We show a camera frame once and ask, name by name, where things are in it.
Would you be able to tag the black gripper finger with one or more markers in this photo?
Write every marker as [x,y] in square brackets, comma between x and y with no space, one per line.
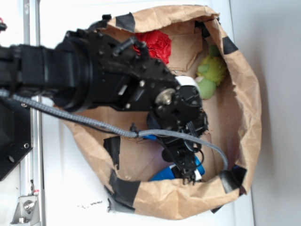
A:
[190,169]

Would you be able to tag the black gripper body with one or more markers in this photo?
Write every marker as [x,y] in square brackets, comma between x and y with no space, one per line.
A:
[179,110]

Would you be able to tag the blue plastic bottle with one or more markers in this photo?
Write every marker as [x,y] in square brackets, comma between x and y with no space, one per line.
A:
[172,172]

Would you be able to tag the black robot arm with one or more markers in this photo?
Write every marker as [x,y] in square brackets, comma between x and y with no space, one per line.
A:
[91,69]

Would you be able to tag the green plush toy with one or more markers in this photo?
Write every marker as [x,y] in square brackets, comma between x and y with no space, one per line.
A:
[211,72]

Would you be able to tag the brown paper bag bin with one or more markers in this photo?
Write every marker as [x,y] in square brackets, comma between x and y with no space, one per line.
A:
[125,165]

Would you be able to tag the red crumpled paper ball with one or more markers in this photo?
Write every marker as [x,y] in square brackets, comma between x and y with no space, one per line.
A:
[158,44]

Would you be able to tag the aluminium extrusion rail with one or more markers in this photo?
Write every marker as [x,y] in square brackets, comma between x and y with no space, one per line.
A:
[31,167]

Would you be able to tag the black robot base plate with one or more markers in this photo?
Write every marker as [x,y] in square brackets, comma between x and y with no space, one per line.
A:
[15,135]

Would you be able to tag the metal corner bracket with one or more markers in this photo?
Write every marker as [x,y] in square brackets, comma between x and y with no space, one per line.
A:
[27,212]

